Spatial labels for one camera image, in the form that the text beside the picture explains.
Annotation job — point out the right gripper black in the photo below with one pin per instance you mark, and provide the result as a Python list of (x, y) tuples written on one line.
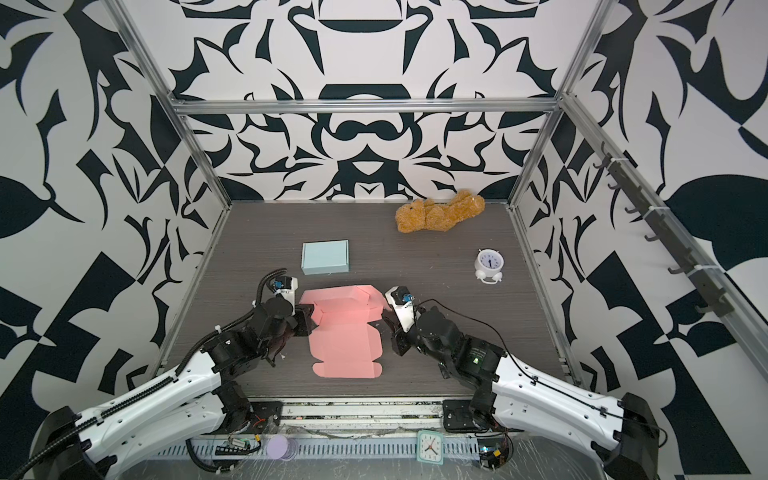
[(401, 346)]

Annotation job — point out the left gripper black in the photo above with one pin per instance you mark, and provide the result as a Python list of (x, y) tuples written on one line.
[(302, 314)]

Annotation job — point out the pink paper box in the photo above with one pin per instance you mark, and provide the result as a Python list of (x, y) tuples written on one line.
[(344, 342)]

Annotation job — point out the light blue paper box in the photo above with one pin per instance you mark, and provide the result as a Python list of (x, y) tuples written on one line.
[(326, 257)]

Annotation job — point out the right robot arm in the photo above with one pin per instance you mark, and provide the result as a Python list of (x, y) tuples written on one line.
[(621, 434)]

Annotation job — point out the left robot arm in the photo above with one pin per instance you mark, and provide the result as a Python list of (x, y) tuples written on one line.
[(199, 396)]

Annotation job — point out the teal square clock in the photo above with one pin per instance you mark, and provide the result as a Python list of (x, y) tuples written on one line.
[(430, 447)]

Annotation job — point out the white alarm clock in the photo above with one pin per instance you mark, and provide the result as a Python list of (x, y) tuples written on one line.
[(488, 266)]

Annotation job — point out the purple round disc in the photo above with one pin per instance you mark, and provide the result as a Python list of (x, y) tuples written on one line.
[(280, 447)]

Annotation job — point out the brown teddy bear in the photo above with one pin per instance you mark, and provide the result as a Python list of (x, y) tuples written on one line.
[(432, 216)]

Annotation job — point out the left circuit board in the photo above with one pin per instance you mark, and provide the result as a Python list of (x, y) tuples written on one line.
[(239, 447)]

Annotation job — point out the circuit board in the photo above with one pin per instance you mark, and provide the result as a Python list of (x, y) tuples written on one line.
[(494, 452), (239, 447)]

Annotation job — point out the right circuit board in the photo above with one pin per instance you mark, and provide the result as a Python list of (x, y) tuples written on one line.
[(494, 452)]

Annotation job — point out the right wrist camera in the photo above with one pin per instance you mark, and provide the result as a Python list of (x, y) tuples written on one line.
[(401, 301)]

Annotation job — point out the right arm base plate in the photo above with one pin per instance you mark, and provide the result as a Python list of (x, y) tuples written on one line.
[(467, 416)]

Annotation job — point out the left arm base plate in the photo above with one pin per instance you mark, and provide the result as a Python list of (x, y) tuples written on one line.
[(265, 417)]

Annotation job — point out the white slotted cable duct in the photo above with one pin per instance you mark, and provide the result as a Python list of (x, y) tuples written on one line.
[(454, 448)]

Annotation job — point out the wall hook rail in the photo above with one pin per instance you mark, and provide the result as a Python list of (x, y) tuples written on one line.
[(669, 231)]

